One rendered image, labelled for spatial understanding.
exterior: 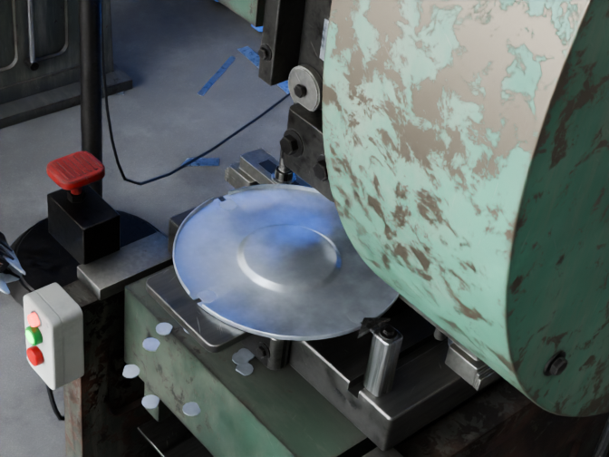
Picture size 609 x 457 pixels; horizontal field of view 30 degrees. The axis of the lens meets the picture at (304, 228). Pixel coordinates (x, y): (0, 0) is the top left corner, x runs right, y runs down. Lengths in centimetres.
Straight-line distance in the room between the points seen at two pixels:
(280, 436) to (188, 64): 202
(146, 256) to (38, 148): 134
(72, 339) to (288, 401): 33
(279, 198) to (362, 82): 76
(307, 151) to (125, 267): 38
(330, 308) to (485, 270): 62
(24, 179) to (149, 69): 61
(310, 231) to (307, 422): 24
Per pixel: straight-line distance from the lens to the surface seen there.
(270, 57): 132
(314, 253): 142
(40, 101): 305
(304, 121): 132
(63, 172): 157
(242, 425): 145
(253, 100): 315
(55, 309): 156
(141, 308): 155
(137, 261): 161
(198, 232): 144
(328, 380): 142
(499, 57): 67
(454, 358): 141
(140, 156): 290
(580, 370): 95
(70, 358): 161
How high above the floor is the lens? 170
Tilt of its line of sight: 39 degrees down
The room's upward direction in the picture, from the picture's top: 8 degrees clockwise
